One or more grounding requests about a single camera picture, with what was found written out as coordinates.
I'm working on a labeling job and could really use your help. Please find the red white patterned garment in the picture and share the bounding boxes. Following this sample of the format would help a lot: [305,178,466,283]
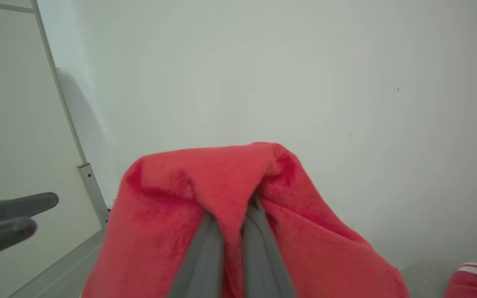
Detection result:
[444,252,477,298]

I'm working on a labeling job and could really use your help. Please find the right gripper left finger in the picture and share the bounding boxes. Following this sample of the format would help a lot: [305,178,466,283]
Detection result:
[166,211,225,298]

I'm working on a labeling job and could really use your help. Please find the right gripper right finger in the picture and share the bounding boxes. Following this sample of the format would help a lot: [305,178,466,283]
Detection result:
[242,195,298,298]

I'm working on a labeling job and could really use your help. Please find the red fleece garment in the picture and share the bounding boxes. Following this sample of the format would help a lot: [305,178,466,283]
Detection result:
[80,142,411,298]

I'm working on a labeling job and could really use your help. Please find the white partition panel metal frame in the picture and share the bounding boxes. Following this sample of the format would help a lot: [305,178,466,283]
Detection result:
[0,0,111,298]

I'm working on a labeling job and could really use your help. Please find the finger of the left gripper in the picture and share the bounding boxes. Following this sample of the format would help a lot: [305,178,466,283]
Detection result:
[0,192,60,229]
[0,217,38,264]

